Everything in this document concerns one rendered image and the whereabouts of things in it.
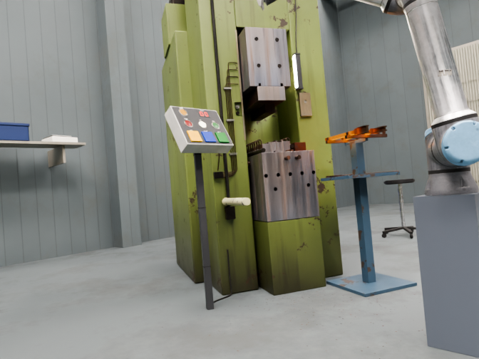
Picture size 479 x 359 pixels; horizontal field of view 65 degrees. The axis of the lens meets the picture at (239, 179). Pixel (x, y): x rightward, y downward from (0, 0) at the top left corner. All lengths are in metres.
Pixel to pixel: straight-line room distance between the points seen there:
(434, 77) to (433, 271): 0.74
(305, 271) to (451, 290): 1.10
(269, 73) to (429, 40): 1.29
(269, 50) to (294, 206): 1.06
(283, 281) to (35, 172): 4.00
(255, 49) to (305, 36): 0.51
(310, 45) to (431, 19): 1.53
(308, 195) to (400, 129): 8.16
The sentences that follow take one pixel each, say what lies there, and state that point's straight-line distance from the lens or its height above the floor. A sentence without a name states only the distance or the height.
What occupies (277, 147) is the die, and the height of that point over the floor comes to 0.95.
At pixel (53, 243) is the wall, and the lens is 5.69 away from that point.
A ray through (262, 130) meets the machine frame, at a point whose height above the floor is 1.15.
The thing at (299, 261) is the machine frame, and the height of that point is 0.19.
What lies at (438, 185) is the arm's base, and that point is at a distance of 1.66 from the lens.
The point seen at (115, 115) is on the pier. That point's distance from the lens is 5.88.
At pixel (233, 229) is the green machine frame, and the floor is 0.43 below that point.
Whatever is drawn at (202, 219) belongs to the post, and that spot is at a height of 0.53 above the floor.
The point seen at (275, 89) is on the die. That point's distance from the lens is 2.60.
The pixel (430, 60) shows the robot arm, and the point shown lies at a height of 1.09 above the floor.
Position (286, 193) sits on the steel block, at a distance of 2.46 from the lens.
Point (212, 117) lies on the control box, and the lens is 2.33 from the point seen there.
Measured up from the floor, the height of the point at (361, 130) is 0.98.
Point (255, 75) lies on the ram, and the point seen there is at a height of 1.43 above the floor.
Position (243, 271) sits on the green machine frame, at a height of 0.14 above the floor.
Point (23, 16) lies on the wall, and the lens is 6.19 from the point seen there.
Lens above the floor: 0.68
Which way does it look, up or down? 2 degrees up
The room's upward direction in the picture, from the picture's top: 5 degrees counter-clockwise
